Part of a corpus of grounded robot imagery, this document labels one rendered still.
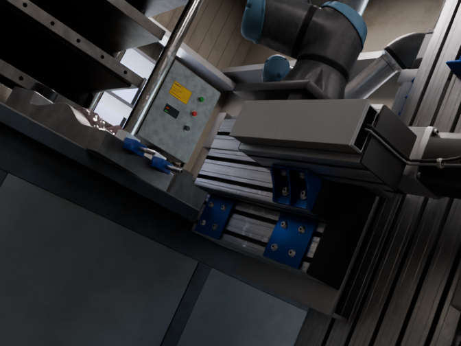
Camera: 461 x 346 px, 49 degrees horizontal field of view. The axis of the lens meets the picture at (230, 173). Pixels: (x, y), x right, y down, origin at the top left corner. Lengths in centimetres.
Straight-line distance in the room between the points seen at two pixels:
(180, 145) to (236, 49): 342
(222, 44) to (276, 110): 487
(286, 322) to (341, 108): 118
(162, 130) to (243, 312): 106
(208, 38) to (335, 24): 451
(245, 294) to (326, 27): 90
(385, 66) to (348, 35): 62
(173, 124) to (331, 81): 147
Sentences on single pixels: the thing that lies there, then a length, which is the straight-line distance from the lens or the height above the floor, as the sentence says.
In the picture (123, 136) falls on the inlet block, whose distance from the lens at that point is 127.
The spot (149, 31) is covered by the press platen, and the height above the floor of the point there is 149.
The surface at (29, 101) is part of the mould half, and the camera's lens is 154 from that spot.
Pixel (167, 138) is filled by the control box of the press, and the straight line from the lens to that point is 240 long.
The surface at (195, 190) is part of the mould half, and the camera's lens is 147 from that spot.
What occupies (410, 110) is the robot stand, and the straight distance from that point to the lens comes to 108.
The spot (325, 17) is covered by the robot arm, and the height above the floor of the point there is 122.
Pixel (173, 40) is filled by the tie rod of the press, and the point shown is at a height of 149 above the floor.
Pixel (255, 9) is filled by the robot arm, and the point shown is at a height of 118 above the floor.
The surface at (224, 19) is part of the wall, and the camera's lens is 571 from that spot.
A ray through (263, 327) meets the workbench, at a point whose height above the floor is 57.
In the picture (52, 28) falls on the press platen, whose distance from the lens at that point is 217.
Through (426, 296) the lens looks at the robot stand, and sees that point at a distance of 89.
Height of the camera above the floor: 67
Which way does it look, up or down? 11 degrees up
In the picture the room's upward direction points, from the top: 25 degrees clockwise
